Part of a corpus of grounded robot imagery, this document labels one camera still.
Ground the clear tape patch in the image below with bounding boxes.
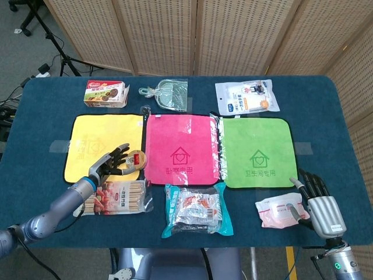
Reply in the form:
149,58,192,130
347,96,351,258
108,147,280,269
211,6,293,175
48,139,73,154
293,142,314,155

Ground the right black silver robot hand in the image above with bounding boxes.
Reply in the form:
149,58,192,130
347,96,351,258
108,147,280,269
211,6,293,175
287,168,347,239

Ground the bamboo chopsticks bag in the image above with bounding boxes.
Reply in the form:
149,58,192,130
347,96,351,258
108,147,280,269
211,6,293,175
77,179,154,217

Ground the grey robot torso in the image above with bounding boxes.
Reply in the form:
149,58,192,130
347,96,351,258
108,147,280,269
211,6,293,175
109,247,242,280

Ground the white resealable pouch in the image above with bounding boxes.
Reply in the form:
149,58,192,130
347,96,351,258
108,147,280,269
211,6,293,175
214,79,281,117

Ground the white power strip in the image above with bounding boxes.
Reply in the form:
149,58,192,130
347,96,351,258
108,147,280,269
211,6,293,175
37,63,51,78

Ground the black tripod stand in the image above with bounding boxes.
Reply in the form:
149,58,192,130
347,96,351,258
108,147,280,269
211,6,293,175
29,0,103,77

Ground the green dustpan set in bag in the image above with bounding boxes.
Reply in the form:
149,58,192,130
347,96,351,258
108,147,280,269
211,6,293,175
138,79,189,113

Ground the pink cloth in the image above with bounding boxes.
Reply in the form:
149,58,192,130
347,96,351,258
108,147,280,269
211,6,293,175
144,114,218,187

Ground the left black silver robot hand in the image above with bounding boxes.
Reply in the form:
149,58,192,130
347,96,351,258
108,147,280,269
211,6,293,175
88,142,138,186

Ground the small round tape roll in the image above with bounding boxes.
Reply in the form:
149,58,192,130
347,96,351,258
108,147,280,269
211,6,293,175
124,150,147,172

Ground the yellow cloth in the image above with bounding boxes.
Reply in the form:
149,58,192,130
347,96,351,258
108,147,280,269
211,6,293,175
63,114,146,184

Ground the red white cookie box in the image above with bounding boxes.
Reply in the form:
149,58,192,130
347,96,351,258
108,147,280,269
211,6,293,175
83,80,131,108

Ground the teal snack bag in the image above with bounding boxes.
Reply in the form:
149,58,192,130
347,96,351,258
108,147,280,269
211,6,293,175
161,183,234,239

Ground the black office chair base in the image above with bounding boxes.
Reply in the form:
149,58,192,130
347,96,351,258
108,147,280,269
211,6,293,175
8,0,33,37

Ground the pink white packet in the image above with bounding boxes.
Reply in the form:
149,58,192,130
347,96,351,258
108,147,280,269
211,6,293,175
255,192,310,229

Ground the green cloth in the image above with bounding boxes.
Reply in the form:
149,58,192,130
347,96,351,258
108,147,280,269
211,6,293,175
218,117,300,190

